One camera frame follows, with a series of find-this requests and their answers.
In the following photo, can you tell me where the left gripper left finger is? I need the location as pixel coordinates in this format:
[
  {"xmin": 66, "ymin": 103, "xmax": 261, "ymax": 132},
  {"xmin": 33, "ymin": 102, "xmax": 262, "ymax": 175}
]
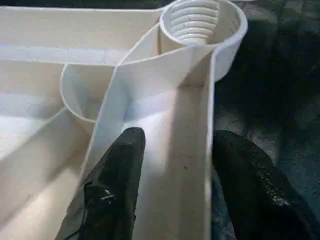
[{"xmin": 54, "ymin": 126, "xmax": 147, "ymax": 240}]

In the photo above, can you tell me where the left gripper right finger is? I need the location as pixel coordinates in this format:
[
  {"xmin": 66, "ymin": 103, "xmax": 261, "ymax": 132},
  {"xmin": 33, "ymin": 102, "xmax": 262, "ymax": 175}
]
[{"xmin": 211, "ymin": 130, "xmax": 320, "ymax": 240}]

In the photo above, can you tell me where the white plastic table top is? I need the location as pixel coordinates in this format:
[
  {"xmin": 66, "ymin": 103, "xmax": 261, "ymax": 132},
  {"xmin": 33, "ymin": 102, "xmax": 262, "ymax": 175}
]
[{"xmin": 0, "ymin": 0, "xmax": 249, "ymax": 240}]

